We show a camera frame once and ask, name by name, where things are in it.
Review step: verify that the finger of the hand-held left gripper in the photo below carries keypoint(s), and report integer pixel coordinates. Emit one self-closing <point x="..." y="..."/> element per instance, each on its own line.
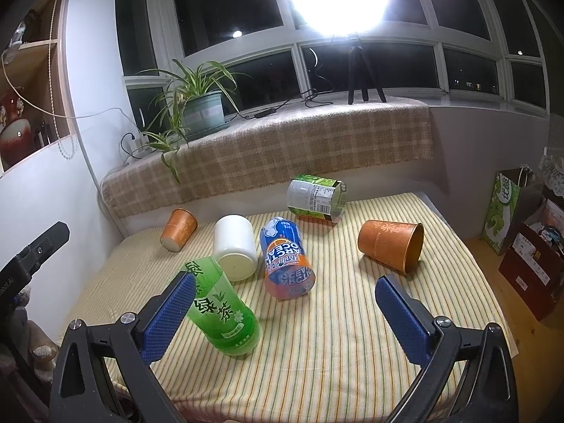
<point x="44" y="244"/>

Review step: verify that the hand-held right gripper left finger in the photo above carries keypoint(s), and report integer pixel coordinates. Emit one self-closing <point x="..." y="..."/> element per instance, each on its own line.
<point x="169" y="317"/>

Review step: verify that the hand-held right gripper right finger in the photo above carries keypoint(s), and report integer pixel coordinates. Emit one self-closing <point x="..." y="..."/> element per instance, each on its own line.
<point x="401" y="317"/>

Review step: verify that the large orange cup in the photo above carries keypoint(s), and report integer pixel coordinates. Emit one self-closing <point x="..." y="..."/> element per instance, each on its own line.
<point x="383" y="240"/>

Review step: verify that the small orange cup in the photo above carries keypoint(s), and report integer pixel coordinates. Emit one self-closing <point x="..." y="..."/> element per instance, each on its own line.
<point x="178" y="229"/>

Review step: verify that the white plastic cup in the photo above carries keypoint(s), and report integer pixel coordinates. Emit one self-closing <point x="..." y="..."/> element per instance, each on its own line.
<point x="233" y="238"/>

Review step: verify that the blue and orange printed cup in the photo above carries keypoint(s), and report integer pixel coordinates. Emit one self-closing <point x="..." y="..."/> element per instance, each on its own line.
<point x="286" y="255"/>

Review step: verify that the green and white labelled cup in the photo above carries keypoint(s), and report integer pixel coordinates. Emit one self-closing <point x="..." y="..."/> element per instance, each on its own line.
<point x="313" y="198"/>

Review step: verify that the beige fuzzy cloth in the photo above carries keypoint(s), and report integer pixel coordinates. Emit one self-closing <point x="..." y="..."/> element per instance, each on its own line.
<point x="42" y="348"/>

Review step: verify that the yellow striped tablecloth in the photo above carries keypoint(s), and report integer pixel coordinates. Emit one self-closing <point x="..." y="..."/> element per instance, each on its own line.
<point x="330" y="339"/>

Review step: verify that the red and white ceramic jar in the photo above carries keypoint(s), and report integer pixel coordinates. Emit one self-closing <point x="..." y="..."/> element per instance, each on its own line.
<point x="15" y="141"/>

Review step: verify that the red cardboard box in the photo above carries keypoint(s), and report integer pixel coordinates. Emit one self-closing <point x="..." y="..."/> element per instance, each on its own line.
<point x="524" y="268"/>

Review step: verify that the white power strip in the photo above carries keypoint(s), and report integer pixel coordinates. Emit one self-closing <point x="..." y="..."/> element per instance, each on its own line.
<point x="141" y="143"/>

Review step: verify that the green paper bag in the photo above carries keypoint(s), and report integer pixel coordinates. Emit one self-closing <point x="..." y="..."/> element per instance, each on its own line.
<point x="498" y="216"/>

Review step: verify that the wooden shelf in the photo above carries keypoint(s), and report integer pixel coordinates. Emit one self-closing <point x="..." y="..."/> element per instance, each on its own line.
<point x="48" y="88"/>

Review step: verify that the potted spider plant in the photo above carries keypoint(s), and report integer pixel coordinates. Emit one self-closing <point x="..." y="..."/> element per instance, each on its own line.
<point x="202" y="112"/>

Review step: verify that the beige plaid blanket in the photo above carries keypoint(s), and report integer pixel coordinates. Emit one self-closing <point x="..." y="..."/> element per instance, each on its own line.
<point x="286" y="141"/>

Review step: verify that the black tripod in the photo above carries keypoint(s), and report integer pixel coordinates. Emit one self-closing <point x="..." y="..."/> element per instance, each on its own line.
<point x="354" y="75"/>

